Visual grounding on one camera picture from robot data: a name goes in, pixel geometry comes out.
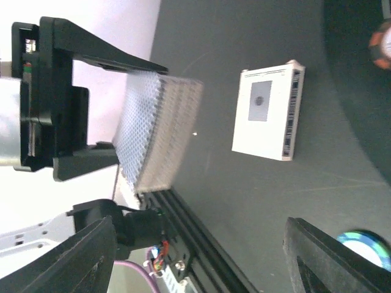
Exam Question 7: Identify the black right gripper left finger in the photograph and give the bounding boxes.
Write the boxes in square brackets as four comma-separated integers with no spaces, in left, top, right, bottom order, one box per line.
[1,217,117,292]

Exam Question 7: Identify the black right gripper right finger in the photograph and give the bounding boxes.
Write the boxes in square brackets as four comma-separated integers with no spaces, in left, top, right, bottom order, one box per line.
[283,217,390,292]

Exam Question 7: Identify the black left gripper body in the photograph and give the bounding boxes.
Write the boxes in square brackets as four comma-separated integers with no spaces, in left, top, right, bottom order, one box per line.
[10,21,91,172]

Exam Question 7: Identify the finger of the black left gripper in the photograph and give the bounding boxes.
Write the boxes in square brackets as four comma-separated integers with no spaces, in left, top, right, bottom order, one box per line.
[53,142,119,182]
[39,16,169,74]

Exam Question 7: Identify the green poker chip stack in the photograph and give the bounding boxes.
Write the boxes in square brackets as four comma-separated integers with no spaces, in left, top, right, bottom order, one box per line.
[337,230,390,272]

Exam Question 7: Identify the blue backed card deck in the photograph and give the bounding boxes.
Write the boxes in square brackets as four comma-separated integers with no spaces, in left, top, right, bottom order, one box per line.
[113,71,203,194]

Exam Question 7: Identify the orange chips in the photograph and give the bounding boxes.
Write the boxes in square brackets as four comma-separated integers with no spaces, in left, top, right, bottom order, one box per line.
[368,18,390,70]

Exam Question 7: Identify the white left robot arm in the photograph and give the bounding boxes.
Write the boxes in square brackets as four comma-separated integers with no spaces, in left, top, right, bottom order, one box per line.
[1,17,168,292]

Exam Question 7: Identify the white playing card box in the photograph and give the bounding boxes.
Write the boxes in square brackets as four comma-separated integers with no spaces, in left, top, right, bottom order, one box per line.
[232,60,305,161]

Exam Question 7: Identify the round black poker mat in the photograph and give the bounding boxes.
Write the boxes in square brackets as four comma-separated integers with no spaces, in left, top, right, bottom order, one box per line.
[323,1,390,183]

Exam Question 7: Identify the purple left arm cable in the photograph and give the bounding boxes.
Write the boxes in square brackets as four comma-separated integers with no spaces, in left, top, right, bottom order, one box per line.
[113,259,159,293]

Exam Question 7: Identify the white slotted cable duct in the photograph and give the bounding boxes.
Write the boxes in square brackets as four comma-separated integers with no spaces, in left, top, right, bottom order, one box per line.
[163,267,185,293]

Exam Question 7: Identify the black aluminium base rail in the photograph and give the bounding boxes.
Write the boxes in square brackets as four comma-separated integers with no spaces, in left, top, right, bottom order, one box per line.
[66,188,260,293]

